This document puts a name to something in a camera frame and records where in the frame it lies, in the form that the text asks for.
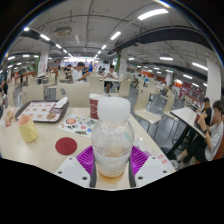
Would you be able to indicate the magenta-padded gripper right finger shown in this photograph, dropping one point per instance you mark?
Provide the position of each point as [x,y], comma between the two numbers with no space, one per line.
[153,170]

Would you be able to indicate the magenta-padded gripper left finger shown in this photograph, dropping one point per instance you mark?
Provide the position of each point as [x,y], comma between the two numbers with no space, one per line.
[75,171]

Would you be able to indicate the clear white-capped drink bottle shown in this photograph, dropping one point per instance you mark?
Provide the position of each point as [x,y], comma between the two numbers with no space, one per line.
[112,133]

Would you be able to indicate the flat round red coaster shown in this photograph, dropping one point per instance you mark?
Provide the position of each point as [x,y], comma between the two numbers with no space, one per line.
[66,146]

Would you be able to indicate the colourful printed leaflet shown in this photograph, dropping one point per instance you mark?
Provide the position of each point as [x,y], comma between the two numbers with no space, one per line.
[76,125]

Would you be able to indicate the neighbouring white table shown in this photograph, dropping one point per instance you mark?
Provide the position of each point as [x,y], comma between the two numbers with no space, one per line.
[186,116]

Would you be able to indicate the yellow mug with pink inside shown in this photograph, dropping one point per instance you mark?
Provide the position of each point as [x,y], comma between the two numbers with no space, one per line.
[27,129]

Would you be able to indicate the group of beige chairs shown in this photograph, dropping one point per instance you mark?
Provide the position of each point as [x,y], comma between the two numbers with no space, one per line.
[145,106]

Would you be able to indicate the person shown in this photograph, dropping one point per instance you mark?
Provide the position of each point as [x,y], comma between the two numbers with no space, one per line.
[90,66]
[213,140]
[207,113]
[77,74]
[111,75]

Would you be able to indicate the red paper cup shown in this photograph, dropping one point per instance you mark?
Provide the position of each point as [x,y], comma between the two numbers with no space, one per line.
[93,106]

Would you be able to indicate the white paper napkin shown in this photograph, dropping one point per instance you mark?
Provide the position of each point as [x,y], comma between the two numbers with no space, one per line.
[61,102]

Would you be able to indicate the dark tray with printed liner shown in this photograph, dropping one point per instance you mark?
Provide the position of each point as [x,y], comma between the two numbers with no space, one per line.
[38,111]

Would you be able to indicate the crumpled food wrapper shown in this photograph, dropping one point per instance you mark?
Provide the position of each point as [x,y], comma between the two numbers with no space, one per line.
[8,116]

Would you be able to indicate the ceiling air conditioner unit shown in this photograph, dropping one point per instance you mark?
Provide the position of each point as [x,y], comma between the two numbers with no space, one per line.
[63,31]

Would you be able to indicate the group of ceiling lights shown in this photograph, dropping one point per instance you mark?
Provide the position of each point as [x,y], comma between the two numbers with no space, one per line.
[152,14]

